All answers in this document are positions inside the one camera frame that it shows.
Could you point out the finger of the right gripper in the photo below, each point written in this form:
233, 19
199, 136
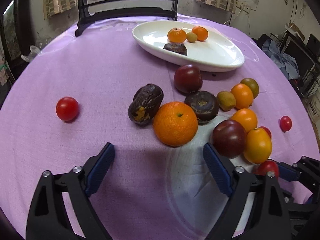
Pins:
287, 172

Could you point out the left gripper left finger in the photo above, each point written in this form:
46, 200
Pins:
47, 217

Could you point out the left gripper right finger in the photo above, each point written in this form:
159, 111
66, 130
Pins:
268, 217

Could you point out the yellow oblong tomato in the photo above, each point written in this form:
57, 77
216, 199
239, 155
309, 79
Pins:
258, 146

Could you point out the red cherry tomato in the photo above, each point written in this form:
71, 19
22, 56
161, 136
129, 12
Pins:
285, 123

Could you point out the orange tomato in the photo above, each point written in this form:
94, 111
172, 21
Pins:
247, 118

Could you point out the dark purple tomato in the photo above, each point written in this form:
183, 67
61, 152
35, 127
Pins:
229, 138
188, 79

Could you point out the dark brown fruit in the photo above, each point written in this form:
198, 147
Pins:
177, 48
204, 104

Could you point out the small red tomato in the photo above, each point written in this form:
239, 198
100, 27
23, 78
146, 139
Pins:
67, 109

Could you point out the dark purple tomato back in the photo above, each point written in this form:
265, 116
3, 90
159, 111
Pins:
188, 79

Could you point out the dark wrinkled fruit back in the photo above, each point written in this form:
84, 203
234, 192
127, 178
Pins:
145, 104

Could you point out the large mandarin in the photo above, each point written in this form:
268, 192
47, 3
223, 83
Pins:
201, 32
177, 35

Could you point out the small green-yellow fruit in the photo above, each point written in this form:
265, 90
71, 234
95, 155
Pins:
191, 37

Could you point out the green-brown round citrus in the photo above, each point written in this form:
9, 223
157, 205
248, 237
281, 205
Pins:
252, 84

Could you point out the small yellow-green fruit centre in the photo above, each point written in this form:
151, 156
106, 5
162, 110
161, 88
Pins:
226, 100

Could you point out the blue clothes pile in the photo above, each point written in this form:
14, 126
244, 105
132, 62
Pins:
286, 63

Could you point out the black monitor on rack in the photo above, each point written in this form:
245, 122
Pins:
307, 62

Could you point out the purple printed tablecloth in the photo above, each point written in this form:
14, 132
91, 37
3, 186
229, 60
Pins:
151, 191

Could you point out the white plastic bag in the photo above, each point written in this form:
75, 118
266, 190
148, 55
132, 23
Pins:
34, 51

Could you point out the white wall socket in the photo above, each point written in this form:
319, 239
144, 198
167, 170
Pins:
243, 6

